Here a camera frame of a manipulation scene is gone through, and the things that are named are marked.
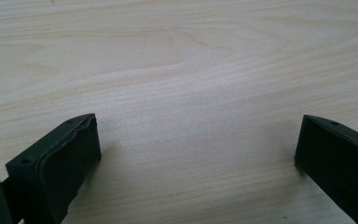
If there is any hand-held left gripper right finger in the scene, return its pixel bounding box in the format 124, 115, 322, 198
294, 114, 358, 224

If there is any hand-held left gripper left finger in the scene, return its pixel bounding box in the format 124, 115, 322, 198
5, 113, 103, 224

